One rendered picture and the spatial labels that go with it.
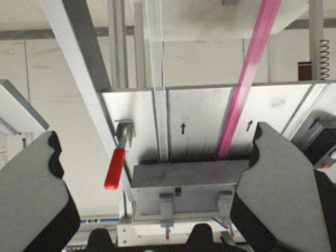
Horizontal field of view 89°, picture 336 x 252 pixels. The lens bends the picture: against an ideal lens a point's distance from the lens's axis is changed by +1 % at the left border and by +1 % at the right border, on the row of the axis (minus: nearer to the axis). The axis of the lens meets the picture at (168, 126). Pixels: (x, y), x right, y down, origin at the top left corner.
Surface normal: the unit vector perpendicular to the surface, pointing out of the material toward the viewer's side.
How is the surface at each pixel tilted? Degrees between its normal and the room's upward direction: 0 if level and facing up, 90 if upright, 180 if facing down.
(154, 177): 138
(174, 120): 48
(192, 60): 90
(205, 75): 90
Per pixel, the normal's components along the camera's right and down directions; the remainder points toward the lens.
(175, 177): -0.02, -0.71
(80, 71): 0.04, 0.70
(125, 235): 0.01, 0.04
